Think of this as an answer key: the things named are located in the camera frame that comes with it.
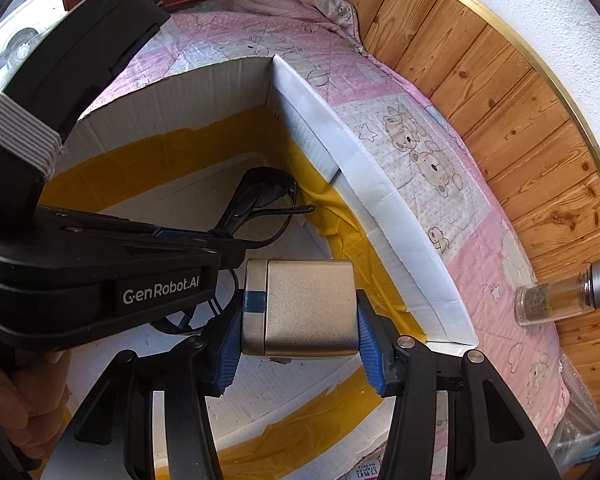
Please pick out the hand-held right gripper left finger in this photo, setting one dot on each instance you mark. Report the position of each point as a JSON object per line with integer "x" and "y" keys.
{"x": 230, "y": 347}

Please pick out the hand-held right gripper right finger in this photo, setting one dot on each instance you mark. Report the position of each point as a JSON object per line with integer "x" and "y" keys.
{"x": 367, "y": 355}

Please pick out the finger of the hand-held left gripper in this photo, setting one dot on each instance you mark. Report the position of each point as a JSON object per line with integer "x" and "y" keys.
{"x": 180, "y": 240}

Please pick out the gold metal tin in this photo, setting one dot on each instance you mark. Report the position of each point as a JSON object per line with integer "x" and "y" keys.
{"x": 305, "y": 305}

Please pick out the black sunglasses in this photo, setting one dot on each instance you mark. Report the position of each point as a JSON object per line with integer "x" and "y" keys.
{"x": 260, "y": 190}

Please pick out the white cardboard box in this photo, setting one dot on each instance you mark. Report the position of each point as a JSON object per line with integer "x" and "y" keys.
{"x": 310, "y": 115}

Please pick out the person's left hand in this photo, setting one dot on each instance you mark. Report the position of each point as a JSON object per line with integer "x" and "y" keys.
{"x": 15, "y": 395}

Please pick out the glass jar with silver lid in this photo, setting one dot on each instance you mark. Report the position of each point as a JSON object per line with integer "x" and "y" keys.
{"x": 550, "y": 300}

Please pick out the clear plastic wrap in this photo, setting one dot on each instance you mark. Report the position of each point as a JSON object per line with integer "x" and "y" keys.
{"x": 580, "y": 410}

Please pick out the white van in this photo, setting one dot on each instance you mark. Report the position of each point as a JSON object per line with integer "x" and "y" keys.
{"x": 15, "y": 30}

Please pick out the pink printed blanket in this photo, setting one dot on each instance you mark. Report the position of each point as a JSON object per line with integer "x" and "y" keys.
{"x": 405, "y": 85}

